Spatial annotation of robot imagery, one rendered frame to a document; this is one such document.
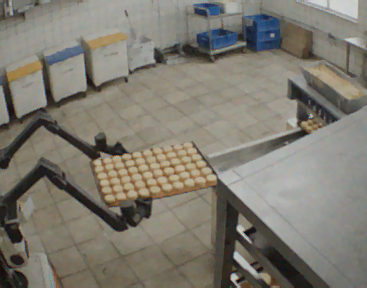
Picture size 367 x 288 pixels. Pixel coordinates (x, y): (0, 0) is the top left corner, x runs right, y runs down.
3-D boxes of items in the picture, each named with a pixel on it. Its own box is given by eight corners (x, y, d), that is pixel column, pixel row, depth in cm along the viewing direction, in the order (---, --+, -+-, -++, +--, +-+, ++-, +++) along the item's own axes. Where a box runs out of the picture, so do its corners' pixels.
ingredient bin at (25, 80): (18, 127, 453) (7, 78, 410) (13, 110, 499) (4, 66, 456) (50, 113, 476) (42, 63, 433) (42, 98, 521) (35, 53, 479)
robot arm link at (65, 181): (50, 170, 157) (49, 183, 147) (56, 162, 156) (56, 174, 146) (117, 223, 177) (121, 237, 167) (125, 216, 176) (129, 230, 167)
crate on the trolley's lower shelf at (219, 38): (221, 38, 624) (220, 28, 613) (237, 43, 599) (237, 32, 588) (196, 44, 596) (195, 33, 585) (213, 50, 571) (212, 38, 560)
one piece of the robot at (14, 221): (7, 246, 173) (-8, 219, 161) (5, 215, 195) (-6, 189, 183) (28, 242, 178) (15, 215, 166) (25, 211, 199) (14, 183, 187)
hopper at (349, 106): (323, 77, 249) (323, 60, 241) (370, 112, 205) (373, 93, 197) (296, 81, 240) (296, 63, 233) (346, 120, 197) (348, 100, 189)
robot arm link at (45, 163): (46, 148, 152) (44, 159, 143) (64, 170, 158) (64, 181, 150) (-7, 200, 154) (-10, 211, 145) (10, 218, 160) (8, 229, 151)
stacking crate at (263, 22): (264, 23, 647) (264, 13, 635) (279, 28, 618) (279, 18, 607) (241, 26, 620) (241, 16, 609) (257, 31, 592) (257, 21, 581)
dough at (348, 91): (323, 70, 244) (323, 62, 240) (370, 103, 202) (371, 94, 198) (298, 74, 236) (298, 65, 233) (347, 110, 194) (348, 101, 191)
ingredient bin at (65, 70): (56, 111, 480) (48, 60, 437) (48, 95, 526) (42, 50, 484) (90, 97, 501) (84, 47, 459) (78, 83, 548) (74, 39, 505)
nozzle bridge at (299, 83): (316, 111, 274) (318, 72, 256) (370, 159, 218) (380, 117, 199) (285, 119, 265) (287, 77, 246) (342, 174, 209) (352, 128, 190)
